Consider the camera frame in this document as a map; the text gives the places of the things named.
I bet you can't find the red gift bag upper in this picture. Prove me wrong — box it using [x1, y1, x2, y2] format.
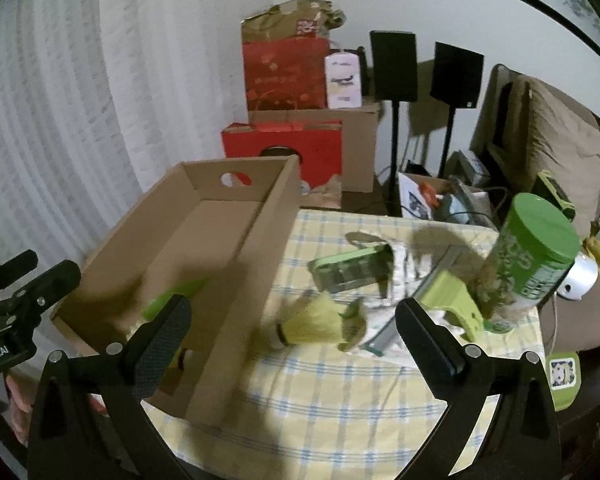
[242, 37, 330, 112]

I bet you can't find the clutter box behind table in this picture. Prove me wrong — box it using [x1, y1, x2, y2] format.
[398, 160, 496, 229]

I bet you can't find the green box with panda sticker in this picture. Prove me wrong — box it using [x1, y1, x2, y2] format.
[545, 352, 581, 412]

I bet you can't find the green snack canister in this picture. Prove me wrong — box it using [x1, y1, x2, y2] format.
[469, 193, 580, 334]

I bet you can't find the small green oval scoop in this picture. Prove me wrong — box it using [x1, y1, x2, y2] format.
[140, 278, 210, 322]

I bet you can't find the green rectangular case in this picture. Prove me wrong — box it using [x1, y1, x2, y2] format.
[308, 244, 393, 294]

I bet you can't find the yellow-green plastic shuttlecock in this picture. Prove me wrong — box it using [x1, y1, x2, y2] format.
[268, 292, 367, 351]

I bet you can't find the green handled window squeegee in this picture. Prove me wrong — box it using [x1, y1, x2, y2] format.
[362, 246, 483, 356]

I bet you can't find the brown crumpled paper bag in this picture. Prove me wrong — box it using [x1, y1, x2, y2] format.
[242, 0, 347, 44]

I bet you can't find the white round gadget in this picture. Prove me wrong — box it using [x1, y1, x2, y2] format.
[557, 252, 598, 301]

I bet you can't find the green black radio device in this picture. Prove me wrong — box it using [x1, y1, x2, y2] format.
[532, 170, 576, 221]

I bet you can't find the black speaker on stand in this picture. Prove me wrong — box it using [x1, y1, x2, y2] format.
[429, 41, 484, 178]
[370, 30, 418, 217]

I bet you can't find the brown sofa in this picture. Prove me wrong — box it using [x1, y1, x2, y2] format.
[473, 64, 600, 353]

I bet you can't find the left black speaker on stand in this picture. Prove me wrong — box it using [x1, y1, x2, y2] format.
[370, 30, 418, 217]

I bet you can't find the person's left hand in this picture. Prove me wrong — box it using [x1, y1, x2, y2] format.
[3, 372, 36, 446]

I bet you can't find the white pink small box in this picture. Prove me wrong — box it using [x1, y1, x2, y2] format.
[324, 51, 362, 110]

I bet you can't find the large brown cardboard box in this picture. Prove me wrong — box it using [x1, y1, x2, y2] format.
[249, 99, 380, 193]

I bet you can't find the brown back cushion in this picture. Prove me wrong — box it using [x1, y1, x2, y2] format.
[526, 78, 600, 238]

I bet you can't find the right black speaker on stand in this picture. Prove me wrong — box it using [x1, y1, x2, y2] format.
[429, 41, 484, 178]

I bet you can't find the open brown cardboard box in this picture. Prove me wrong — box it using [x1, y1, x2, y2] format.
[52, 156, 300, 425]

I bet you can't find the red collection gift box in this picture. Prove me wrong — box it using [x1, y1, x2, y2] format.
[221, 120, 342, 190]

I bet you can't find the white sheer curtain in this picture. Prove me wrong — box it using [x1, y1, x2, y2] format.
[0, 0, 272, 386]

